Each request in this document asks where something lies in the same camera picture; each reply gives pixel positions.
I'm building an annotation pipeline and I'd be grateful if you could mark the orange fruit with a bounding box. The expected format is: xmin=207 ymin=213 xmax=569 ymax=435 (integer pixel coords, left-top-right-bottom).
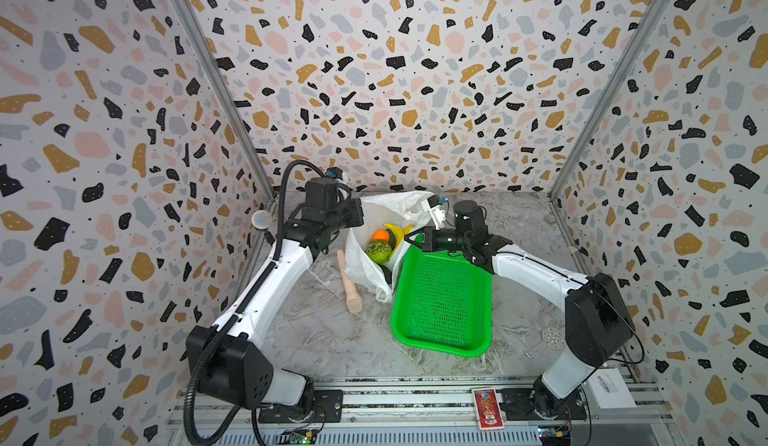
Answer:
xmin=371 ymin=229 xmax=394 ymax=243

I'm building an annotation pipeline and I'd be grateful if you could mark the yellow-green spotted fruit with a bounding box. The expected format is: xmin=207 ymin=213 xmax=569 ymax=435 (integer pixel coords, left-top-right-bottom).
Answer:
xmin=366 ymin=240 xmax=393 ymax=265

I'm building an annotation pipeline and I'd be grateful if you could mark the white plastic bag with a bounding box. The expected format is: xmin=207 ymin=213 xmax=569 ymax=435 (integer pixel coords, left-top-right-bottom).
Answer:
xmin=342 ymin=191 xmax=445 ymax=302

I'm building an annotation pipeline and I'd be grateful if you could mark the yellow banana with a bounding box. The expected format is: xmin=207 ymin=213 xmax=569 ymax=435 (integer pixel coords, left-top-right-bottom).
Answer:
xmin=385 ymin=223 xmax=414 ymax=244

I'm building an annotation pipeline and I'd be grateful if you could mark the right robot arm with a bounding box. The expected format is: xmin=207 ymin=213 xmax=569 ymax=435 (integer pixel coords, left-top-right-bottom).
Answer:
xmin=404 ymin=200 xmax=636 ymax=416

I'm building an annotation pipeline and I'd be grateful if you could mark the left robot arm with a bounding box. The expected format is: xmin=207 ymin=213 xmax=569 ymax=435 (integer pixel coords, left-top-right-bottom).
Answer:
xmin=184 ymin=197 xmax=364 ymax=416

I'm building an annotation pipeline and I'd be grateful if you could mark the green plastic basket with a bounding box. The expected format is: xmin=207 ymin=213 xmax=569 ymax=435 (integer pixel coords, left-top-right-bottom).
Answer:
xmin=390 ymin=247 xmax=492 ymax=358

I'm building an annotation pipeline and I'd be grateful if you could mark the beige wooden rolling pin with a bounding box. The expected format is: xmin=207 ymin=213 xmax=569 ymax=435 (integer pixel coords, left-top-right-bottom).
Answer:
xmin=336 ymin=249 xmax=363 ymax=314

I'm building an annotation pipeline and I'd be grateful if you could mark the white box with label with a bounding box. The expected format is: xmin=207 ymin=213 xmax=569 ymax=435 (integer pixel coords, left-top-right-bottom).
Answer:
xmin=586 ymin=368 xmax=637 ymax=411

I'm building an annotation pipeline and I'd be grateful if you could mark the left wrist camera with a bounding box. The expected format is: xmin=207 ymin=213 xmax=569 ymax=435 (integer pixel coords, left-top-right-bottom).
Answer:
xmin=304 ymin=166 xmax=351 ymax=211

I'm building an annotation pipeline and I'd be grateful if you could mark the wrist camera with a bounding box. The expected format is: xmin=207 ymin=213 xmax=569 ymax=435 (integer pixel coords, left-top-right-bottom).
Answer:
xmin=304 ymin=166 xmax=351 ymax=211
xmin=420 ymin=194 xmax=449 ymax=230

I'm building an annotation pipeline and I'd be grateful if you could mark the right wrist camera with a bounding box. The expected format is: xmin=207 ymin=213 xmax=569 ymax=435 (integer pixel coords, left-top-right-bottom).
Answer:
xmin=420 ymin=194 xmax=449 ymax=230

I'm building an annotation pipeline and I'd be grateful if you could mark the red card on rail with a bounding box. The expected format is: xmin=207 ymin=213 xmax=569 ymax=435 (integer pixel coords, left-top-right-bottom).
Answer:
xmin=471 ymin=388 xmax=504 ymax=431

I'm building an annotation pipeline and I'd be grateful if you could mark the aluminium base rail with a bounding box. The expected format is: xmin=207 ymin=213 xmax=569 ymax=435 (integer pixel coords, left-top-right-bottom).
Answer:
xmin=161 ymin=376 xmax=661 ymax=446

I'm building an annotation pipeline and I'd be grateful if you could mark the black corrugated cable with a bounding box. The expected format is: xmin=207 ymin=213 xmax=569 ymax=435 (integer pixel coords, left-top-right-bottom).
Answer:
xmin=182 ymin=331 xmax=241 ymax=446

